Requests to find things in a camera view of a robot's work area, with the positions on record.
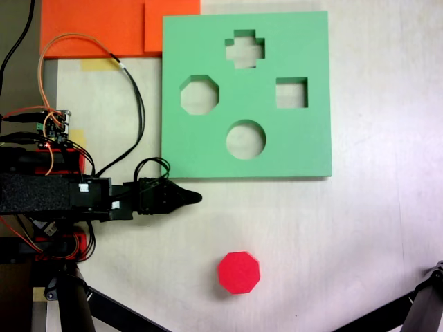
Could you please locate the red octagonal block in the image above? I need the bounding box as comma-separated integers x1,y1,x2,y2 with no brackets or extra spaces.
217,250,261,295

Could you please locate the short yellow tape strip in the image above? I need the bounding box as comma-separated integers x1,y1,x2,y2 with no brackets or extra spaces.
68,129,87,150

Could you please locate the thin black tripod strut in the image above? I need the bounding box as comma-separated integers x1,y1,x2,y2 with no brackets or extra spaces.
332,292,416,332
85,286,172,332

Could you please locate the small circuit board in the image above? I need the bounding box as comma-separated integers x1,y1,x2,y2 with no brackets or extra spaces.
34,109,73,148

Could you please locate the green shape sorting board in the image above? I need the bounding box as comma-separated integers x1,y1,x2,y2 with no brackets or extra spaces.
160,10,333,181

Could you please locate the black tripod leg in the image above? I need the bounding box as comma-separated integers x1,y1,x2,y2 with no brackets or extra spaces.
43,266,98,332
403,259,443,332

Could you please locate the long yellow tape strip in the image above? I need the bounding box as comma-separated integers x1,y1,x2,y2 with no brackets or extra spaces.
81,57,123,73

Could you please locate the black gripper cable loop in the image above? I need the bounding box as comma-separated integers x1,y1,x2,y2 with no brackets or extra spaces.
133,157,171,186

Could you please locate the black twin cable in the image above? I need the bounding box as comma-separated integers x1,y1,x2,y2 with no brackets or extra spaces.
95,51,147,177

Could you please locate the black plug cable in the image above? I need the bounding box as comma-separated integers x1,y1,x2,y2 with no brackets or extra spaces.
0,133,44,145
0,113,44,125

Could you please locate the thin red wire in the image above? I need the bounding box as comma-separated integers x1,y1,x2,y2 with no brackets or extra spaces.
0,106,48,120

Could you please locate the thin orange wire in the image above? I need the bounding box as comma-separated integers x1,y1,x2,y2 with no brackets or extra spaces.
37,33,122,176

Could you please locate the thick black cable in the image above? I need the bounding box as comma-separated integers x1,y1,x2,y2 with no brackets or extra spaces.
0,0,37,100

